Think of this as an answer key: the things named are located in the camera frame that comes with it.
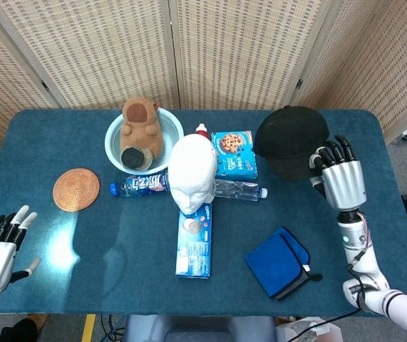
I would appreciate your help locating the black trouser leg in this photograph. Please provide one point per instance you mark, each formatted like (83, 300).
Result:
(18, 331)

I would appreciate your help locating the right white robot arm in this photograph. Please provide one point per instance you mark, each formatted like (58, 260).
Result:
(367, 263)

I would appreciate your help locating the blue felt table cover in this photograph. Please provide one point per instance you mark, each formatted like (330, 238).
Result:
(82, 142)

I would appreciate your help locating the blue chocolate chip cookie box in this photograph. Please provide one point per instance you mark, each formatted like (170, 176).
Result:
(237, 156)

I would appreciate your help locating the blue label drink bottle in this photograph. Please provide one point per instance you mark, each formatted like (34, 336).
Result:
(139, 184)

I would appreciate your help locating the round woven orange coaster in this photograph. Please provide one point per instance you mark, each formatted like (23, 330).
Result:
(76, 189)

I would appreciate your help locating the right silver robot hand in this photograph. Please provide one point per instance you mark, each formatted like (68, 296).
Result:
(344, 185)

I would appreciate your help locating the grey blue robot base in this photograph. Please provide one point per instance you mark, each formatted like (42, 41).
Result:
(199, 329)

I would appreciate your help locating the black baseball cap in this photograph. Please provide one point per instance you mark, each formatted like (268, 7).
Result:
(288, 139)

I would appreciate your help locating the white foam mannequin head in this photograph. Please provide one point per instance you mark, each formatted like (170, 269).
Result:
(192, 167)

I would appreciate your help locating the clear plastic container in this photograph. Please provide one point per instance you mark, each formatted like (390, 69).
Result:
(310, 331)

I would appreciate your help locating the white bottle with red cap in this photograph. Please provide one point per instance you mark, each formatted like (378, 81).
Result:
(202, 130)

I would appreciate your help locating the blue folded cloth pouch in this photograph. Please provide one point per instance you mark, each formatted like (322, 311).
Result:
(272, 263)

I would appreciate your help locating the light blue plastic basin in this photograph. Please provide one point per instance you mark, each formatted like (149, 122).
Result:
(169, 128)

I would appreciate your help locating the clear plastic water bottle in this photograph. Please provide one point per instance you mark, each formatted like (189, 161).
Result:
(242, 190)

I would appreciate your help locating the black round woven-rim object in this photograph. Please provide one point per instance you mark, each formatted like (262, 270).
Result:
(132, 158)

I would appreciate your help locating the blue Oreo package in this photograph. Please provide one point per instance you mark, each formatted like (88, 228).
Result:
(193, 249)

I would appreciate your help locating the brown capybara plush toy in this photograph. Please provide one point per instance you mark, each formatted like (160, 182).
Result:
(140, 128)

